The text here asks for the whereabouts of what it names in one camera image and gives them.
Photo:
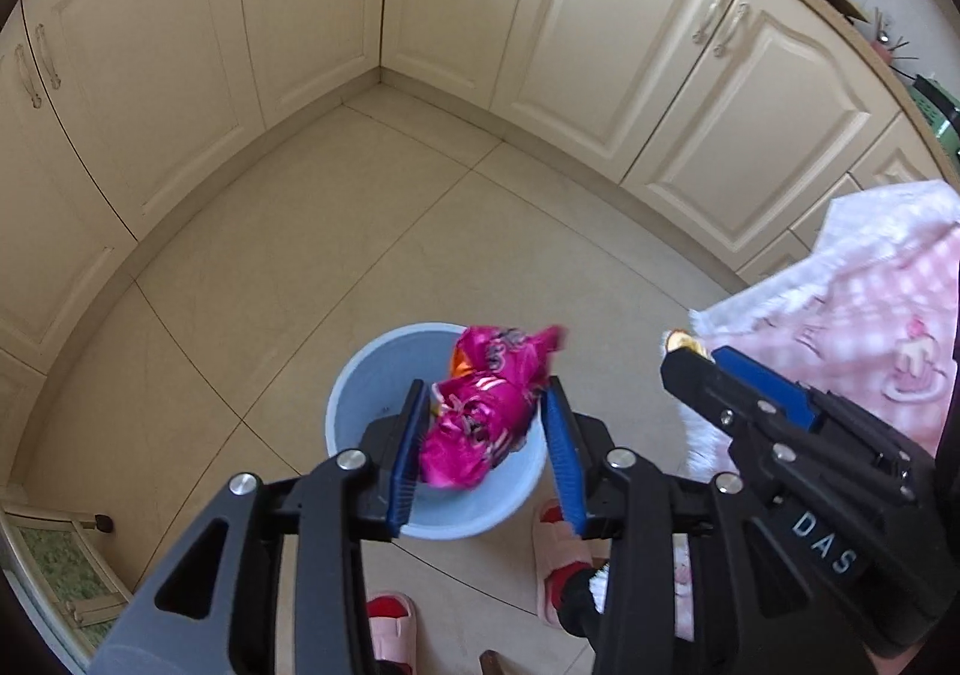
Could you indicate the cream kitchen cabinets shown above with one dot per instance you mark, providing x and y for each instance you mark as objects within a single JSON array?
[{"x": 637, "y": 45}]

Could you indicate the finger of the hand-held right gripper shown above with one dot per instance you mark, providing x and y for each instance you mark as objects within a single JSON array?
[
  {"x": 772, "y": 386},
  {"x": 720, "y": 397}
]

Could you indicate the pink checked fleece garment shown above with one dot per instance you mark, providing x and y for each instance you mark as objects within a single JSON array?
[{"x": 885, "y": 300}]

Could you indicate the green plastic basket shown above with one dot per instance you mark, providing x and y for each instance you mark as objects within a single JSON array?
[{"x": 937, "y": 112}]

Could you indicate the magenta snack wrapper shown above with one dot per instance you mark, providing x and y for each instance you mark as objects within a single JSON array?
[{"x": 487, "y": 405}]

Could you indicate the pink utensil holder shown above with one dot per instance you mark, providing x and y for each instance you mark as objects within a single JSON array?
[{"x": 890, "y": 49}]

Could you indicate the light blue plastic bucket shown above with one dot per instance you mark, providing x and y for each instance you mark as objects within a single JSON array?
[{"x": 375, "y": 382}]

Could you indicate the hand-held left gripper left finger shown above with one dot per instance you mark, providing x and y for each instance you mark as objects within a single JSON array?
[{"x": 403, "y": 465}]

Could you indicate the small yellow scrap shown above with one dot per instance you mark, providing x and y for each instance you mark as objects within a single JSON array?
[{"x": 684, "y": 343}]

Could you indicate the pink slipper with red trim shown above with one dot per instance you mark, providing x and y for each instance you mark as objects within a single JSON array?
[
  {"x": 559, "y": 555},
  {"x": 390, "y": 626}
]

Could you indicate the small brown object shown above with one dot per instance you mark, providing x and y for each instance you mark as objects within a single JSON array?
[{"x": 491, "y": 664}]

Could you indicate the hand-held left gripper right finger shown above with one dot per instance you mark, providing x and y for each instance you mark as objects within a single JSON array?
[{"x": 564, "y": 472}]

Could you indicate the person's dark socked foot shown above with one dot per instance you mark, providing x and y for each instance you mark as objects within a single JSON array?
[{"x": 574, "y": 604}]

